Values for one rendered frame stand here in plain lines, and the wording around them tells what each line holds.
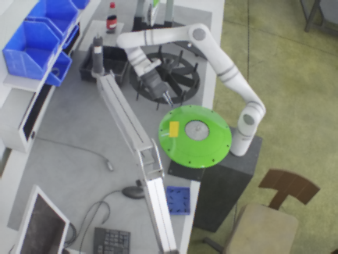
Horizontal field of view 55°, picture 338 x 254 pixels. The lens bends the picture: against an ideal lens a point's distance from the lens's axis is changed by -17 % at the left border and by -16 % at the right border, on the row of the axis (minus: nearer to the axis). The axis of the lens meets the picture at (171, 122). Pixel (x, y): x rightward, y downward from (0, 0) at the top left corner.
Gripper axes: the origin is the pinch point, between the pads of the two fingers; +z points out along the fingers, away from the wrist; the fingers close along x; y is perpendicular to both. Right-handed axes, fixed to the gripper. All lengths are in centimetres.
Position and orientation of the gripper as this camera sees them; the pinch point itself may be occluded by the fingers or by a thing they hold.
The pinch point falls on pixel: (172, 105)
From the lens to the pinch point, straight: 163.7
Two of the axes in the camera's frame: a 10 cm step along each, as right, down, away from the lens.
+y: -5.1, 1.5, 8.5
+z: 5.4, 8.2, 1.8
